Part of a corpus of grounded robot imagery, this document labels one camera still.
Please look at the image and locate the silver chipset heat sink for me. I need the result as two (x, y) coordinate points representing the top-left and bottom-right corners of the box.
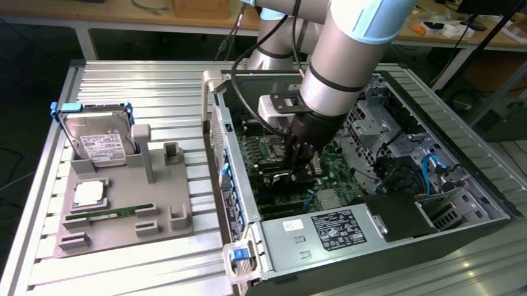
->
(316, 188), (342, 208)

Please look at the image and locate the black monitor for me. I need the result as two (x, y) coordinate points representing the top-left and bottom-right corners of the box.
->
(454, 0), (527, 15)

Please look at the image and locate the blue disk caddy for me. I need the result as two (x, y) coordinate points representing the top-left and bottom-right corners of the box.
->
(48, 100), (134, 155)

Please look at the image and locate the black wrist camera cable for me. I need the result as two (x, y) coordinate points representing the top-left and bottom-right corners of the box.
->
(229, 0), (308, 136)

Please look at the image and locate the green RAM stick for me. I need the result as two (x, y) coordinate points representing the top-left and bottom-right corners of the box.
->
(65, 205), (152, 221)

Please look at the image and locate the silver power supply unit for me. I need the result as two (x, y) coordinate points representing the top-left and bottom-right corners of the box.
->
(258, 207), (390, 272)

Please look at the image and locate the wooden desk with grey legs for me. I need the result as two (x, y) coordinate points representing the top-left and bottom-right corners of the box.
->
(390, 6), (527, 90)

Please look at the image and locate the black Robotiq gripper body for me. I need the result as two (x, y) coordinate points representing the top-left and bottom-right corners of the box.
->
(285, 111), (350, 152)

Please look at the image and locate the green graphics card with fan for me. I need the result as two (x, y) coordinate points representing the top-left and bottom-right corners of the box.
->
(254, 155), (328, 194)

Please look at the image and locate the black box under desk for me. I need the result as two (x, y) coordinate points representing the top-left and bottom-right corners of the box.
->
(472, 100), (527, 142)

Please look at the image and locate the metal CPU socket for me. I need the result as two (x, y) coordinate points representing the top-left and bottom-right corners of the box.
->
(262, 137), (289, 161)

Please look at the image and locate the white plastic part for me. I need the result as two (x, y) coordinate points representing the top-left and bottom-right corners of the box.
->
(422, 20), (469, 38)

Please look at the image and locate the black open PC case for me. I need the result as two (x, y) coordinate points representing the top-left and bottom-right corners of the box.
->
(200, 63), (521, 296)

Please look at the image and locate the black cable with connector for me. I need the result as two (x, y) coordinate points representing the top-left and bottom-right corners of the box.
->
(212, 0), (250, 62)

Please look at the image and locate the blue SATA wire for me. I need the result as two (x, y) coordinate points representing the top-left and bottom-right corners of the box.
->
(421, 152), (444, 195)

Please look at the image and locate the grey plastic parts rack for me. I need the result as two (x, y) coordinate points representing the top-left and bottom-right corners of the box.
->
(52, 123), (194, 260)

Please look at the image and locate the green Dell motherboard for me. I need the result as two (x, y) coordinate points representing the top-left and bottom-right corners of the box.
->
(237, 118), (370, 216)

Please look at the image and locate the silver hard disk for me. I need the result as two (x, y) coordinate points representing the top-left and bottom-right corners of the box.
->
(58, 110), (136, 164)

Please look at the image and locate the wooden desk with white legs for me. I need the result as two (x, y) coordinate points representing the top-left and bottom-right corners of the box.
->
(0, 0), (264, 61)

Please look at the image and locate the black plastic shroud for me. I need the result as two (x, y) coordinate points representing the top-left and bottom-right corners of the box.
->
(352, 192), (440, 242)

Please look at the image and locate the silver CPU chip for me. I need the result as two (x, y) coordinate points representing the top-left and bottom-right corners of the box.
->
(72, 181), (106, 207)

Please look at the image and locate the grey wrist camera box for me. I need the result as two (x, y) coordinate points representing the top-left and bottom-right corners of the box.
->
(257, 93), (308, 133)

